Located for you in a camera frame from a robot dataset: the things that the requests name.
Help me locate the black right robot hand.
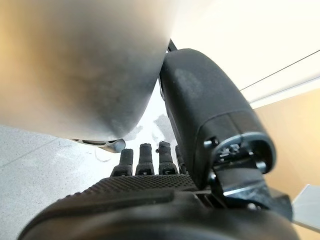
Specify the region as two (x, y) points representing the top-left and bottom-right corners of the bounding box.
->
(17, 48), (301, 240)

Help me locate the silver right robot leg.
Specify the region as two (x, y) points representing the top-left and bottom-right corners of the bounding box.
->
(0, 0), (174, 154)

